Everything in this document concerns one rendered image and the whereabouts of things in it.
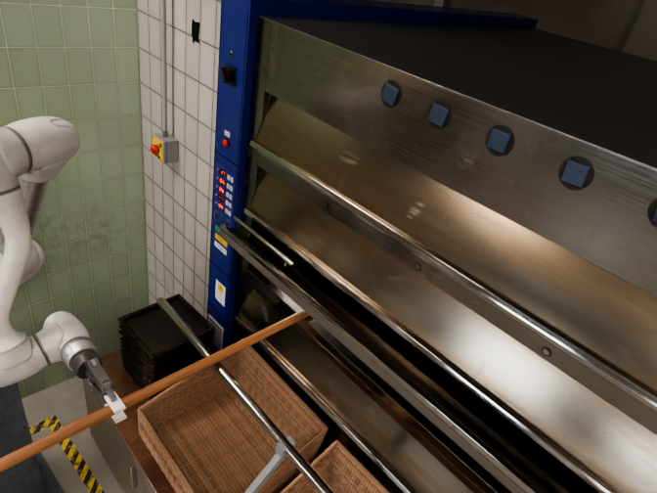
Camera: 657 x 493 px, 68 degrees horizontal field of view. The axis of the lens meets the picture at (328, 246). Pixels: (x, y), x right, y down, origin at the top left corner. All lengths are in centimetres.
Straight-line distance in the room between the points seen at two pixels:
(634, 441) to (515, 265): 43
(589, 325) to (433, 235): 40
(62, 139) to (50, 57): 76
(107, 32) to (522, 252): 185
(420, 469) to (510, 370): 53
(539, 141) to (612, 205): 18
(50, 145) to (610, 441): 157
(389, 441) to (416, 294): 56
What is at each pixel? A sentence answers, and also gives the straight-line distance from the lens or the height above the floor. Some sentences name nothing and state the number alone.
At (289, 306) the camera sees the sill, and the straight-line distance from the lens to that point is 181.
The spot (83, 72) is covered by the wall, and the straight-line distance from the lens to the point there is 236.
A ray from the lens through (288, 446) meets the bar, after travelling 142.
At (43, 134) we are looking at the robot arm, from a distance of 157.
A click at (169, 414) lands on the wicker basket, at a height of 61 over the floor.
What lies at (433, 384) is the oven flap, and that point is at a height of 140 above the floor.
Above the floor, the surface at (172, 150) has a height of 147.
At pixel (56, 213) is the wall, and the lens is 256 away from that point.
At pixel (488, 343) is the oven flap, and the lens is 129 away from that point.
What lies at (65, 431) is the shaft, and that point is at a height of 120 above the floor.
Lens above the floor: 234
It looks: 32 degrees down
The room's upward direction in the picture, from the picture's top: 11 degrees clockwise
